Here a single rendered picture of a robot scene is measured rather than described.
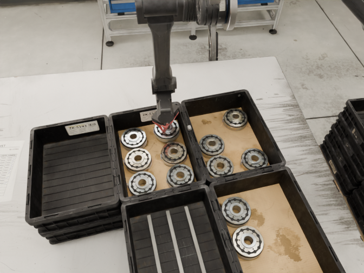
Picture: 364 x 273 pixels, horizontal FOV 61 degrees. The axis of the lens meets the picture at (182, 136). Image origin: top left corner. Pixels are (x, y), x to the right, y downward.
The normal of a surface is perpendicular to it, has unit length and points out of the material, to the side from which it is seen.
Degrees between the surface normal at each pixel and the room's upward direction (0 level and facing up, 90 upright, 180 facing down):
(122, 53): 0
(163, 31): 110
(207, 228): 0
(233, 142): 0
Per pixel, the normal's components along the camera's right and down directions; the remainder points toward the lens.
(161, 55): 0.11, 0.95
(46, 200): 0.00, -0.60
